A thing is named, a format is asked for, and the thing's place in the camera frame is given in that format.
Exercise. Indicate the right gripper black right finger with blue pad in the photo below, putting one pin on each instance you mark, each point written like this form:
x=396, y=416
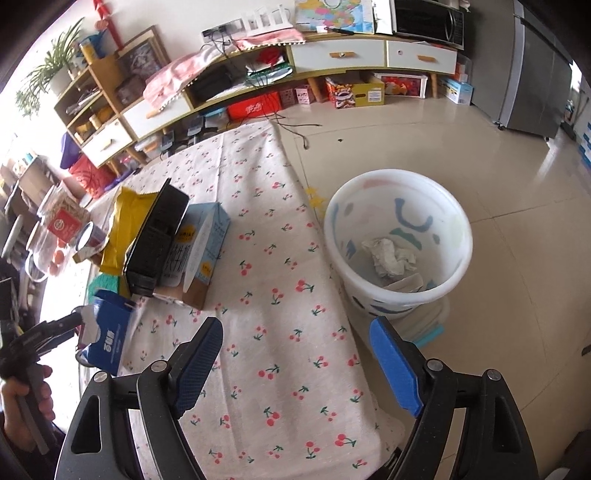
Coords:
x=494, y=443

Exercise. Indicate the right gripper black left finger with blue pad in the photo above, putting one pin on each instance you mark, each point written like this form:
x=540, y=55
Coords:
x=99, y=443

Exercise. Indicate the dark blue tissue pack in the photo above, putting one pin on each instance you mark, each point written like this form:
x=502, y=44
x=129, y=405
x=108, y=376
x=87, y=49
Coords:
x=103, y=331

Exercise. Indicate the black plastic food tray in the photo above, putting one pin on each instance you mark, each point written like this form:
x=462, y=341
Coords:
x=145, y=257

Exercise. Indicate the white tissue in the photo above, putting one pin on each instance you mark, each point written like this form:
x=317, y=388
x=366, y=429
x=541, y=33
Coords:
x=389, y=259

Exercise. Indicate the white carton piece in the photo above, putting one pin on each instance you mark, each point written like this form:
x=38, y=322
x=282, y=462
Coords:
x=410, y=284

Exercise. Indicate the white plastic trash bucket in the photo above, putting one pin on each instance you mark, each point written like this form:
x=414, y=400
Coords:
x=414, y=211

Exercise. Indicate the person's left hand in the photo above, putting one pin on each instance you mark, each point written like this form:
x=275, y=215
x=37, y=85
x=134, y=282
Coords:
x=15, y=427

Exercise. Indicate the glass pitcher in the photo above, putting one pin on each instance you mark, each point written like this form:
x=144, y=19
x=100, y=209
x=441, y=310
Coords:
x=47, y=254

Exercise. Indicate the red metal can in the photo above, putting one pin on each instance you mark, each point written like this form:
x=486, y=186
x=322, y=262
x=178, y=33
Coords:
x=90, y=244

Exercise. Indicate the clear jar red label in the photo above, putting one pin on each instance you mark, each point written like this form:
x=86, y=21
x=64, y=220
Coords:
x=61, y=214

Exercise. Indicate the yellow snack bag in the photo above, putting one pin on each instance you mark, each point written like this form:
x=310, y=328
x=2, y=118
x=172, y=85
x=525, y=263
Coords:
x=130, y=211

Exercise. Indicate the cherry print tablecloth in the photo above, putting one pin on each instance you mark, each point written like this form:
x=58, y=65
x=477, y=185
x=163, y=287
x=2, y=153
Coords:
x=287, y=397

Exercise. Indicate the light blue milk carton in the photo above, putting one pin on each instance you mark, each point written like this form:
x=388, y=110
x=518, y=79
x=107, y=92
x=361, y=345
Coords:
x=190, y=262

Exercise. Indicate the long wooden tv cabinet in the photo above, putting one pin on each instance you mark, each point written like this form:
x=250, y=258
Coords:
x=102, y=126

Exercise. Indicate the green potted plant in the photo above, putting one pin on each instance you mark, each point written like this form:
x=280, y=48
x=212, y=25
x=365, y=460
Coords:
x=58, y=56

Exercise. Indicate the pink cloth on cabinet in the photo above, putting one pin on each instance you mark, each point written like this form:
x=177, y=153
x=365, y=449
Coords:
x=169, y=81

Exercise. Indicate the framed picture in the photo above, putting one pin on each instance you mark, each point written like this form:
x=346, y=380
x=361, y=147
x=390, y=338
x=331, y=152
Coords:
x=144, y=55

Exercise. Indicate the red flat box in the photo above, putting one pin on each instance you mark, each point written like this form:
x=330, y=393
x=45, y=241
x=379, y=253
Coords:
x=259, y=106

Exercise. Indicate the stainless steel fridge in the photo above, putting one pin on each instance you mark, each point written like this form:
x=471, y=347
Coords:
x=521, y=73

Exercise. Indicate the yellow cardboard box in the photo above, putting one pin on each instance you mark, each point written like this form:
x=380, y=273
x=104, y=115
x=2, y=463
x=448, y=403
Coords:
x=355, y=89

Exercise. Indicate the black microwave oven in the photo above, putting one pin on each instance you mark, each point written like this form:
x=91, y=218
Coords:
x=429, y=20

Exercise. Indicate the colourful map poster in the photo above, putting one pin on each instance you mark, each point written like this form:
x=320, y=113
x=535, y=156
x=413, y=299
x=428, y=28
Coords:
x=352, y=15

